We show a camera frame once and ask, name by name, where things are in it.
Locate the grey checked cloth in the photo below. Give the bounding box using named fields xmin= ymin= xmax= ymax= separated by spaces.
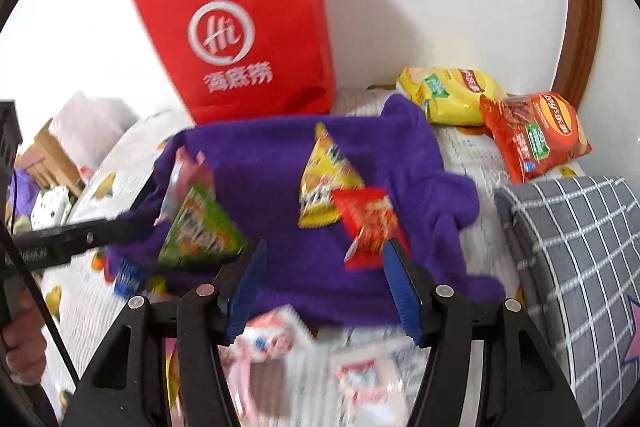
xmin=494 ymin=176 xmax=640 ymax=427

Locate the red snack packet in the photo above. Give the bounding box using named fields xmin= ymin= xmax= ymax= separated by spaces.
xmin=331 ymin=187 xmax=411 ymax=270

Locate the yellow triangular snack packet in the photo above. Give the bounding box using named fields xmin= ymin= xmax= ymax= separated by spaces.
xmin=298 ymin=122 xmax=366 ymax=228

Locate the orange chips bag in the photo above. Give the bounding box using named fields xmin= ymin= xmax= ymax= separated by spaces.
xmin=479 ymin=92 xmax=593 ymax=185

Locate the violet fabric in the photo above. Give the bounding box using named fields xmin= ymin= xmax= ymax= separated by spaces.
xmin=10 ymin=167 xmax=41 ymax=228

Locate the yellow chips bag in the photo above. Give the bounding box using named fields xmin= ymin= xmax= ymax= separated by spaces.
xmin=396 ymin=67 xmax=508 ymax=126

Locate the wooden furniture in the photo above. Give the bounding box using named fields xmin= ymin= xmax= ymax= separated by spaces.
xmin=15 ymin=119 xmax=86 ymax=198

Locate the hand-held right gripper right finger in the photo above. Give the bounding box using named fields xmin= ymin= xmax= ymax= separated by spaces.
xmin=382 ymin=237 xmax=586 ymax=427

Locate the white snack packet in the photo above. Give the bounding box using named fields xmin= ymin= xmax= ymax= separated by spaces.
xmin=327 ymin=347 xmax=401 ymax=403

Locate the magenta green snack packet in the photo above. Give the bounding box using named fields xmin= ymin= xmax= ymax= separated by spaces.
xmin=157 ymin=147 xmax=248 ymax=270

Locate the white plush toy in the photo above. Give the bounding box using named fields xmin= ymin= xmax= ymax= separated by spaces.
xmin=27 ymin=184 xmax=73 ymax=233

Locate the wooden door frame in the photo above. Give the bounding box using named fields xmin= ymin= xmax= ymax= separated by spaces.
xmin=552 ymin=0 xmax=603 ymax=112

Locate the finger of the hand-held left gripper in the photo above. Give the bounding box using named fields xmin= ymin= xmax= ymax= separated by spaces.
xmin=70 ymin=202 xmax=161 ymax=258

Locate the purple towel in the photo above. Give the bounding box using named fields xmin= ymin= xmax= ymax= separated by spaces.
xmin=105 ymin=94 xmax=506 ymax=328

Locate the white plastic bag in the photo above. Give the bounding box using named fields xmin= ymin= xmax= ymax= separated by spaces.
xmin=47 ymin=91 xmax=141 ymax=168

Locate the pale pink snack packet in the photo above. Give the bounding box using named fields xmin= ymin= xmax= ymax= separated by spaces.
xmin=220 ymin=304 xmax=313 ymax=365
xmin=220 ymin=342 xmax=266 ymax=423

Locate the blue snack packet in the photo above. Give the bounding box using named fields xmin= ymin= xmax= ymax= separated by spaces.
xmin=112 ymin=257 xmax=143 ymax=298

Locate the fruit print tablecloth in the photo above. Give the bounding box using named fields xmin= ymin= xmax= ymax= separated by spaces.
xmin=37 ymin=89 xmax=586 ymax=427

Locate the person's left hand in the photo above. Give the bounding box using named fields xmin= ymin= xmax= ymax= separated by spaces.
xmin=0 ymin=299 xmax=48 ymax=383

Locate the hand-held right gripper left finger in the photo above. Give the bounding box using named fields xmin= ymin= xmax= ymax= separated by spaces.
xmin=60 ymin=238 xmax=271 ymax=427

